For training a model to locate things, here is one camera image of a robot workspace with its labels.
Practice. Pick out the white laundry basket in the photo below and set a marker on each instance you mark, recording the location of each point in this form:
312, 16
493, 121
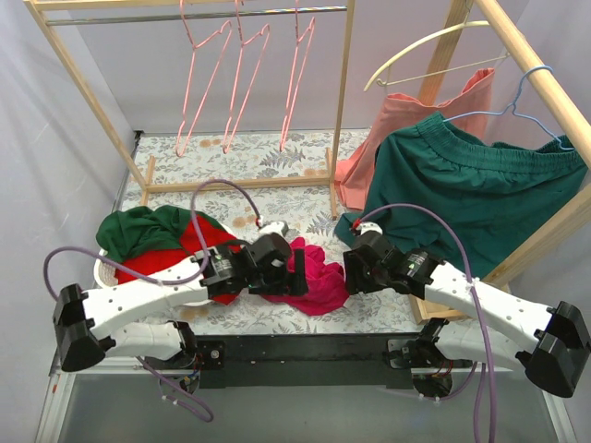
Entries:
104, 274

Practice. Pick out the teal green shorts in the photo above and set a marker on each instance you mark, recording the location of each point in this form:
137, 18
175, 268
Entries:
461, 199

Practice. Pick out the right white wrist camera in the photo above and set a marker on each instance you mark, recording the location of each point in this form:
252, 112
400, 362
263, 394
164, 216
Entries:
361, 227

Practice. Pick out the magenta t shirt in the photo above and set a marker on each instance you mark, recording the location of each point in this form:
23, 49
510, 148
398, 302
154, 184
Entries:
326, 283

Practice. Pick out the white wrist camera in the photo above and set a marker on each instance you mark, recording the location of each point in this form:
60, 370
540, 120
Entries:
361, 227
279, 227

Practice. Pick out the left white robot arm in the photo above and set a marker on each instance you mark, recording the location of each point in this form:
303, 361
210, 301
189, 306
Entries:
92, 325

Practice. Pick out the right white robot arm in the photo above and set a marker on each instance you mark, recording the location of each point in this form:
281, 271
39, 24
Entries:
551, 344

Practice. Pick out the dark green t shirt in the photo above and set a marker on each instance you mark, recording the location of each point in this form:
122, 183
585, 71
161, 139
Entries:
124, 235

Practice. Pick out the aluminium table frame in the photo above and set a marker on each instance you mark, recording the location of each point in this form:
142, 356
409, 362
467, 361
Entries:
120, 402

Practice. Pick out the pink wire hanger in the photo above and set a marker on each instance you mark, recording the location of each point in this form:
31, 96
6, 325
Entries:
198, 87
303, 39
252, 48

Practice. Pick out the small wooden clothes rack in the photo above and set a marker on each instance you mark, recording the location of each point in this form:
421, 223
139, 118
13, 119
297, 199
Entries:
38, 9

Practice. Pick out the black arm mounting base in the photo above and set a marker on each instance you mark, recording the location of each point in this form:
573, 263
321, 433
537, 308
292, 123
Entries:
390, 360

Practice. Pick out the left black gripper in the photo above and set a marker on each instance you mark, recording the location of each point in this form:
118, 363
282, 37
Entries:
279, 281

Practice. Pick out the salmon pink shorts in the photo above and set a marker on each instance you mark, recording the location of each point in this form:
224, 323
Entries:
354, 174

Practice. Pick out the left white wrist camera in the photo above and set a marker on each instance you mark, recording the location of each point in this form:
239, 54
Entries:
279, 227

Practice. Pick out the cream plastic hanger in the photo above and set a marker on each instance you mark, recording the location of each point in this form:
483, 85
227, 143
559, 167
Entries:
438, 55

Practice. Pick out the blue wire hanger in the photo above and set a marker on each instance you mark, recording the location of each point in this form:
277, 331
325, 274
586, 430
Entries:
517, 115

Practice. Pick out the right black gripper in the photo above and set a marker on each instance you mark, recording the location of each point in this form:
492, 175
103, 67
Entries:
353, 275

